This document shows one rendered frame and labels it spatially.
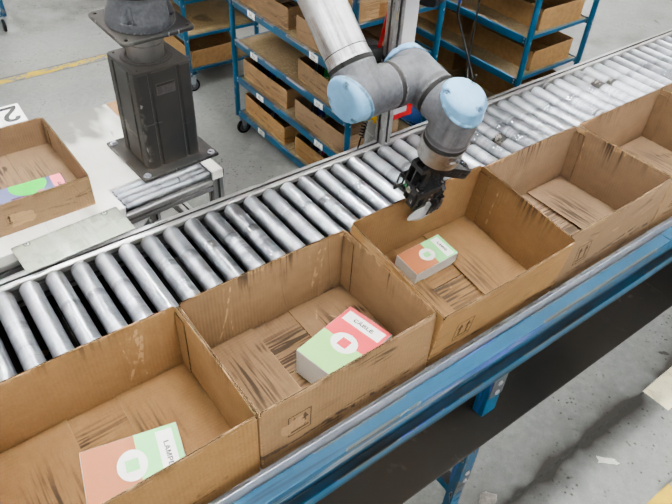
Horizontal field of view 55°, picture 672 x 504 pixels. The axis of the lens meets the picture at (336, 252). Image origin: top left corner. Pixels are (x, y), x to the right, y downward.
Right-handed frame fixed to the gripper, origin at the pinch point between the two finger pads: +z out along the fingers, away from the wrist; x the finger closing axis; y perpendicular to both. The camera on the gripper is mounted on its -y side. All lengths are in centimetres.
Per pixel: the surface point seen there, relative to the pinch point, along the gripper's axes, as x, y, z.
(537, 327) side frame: 36.3, -5.5, 0.7
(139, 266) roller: -37, 51, 37
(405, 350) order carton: 27.5, 27.2, -5.5
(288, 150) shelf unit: -120, -62, 123
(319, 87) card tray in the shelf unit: -110, -64, 75
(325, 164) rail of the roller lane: -49, -17, 41
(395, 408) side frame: 34.5, 32.8, 1.0
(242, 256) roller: -27, 27, 35
